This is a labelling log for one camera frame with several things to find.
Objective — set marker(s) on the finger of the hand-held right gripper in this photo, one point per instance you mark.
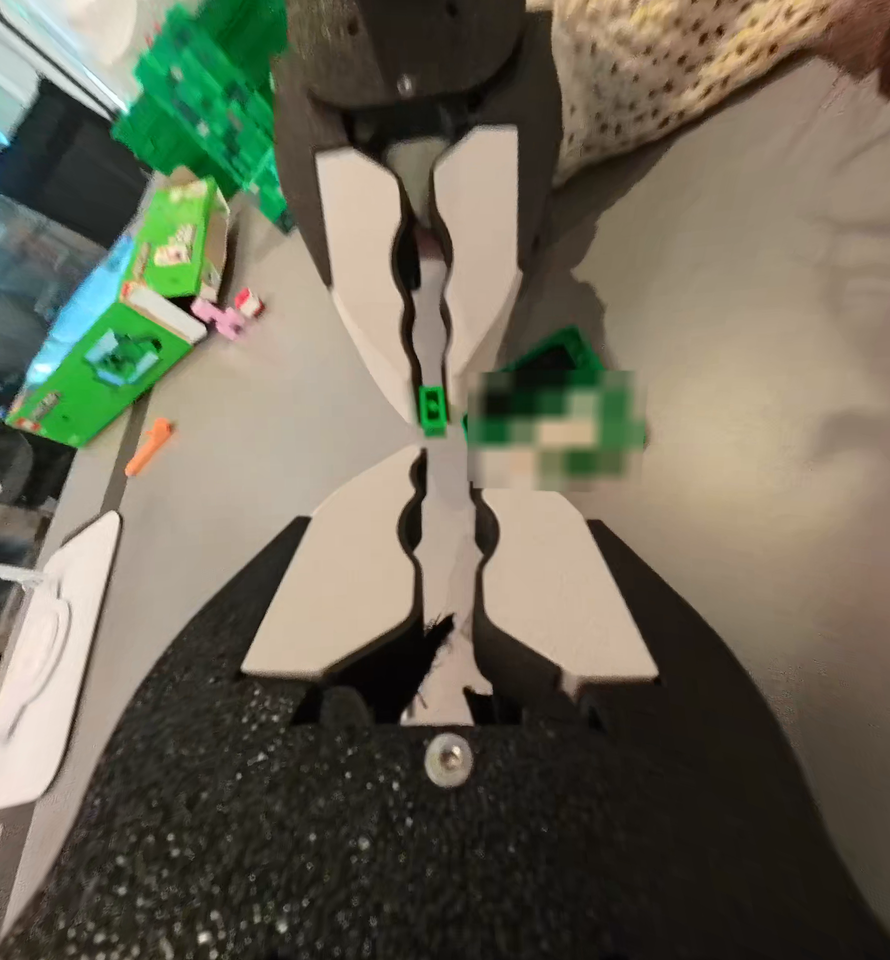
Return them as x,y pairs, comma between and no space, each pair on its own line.
358,255
486,247

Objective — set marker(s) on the large green lego model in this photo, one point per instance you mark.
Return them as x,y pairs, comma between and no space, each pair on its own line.
197,97

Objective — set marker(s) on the red and white lego figure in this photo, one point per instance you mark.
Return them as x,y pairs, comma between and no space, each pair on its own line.
249,301

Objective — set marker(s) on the small green lego brick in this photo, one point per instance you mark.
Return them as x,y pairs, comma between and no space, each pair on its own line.
433,410

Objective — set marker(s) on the green lego baseplate build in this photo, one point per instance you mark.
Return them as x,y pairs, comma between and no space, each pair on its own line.
580,349

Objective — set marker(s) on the green lego set box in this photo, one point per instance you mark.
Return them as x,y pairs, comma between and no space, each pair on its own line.
114,360

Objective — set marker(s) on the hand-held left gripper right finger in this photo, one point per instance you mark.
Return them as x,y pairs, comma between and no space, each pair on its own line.
557,600

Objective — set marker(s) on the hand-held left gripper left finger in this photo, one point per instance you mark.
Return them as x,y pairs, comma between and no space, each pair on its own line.
325,592

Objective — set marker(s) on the orange brick separator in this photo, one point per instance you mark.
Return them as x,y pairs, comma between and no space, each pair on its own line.
148,446

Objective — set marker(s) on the white book stand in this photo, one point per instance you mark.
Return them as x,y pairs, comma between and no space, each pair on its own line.
32,675

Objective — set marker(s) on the pink lego pig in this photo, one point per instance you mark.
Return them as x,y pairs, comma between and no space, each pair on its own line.
223,319

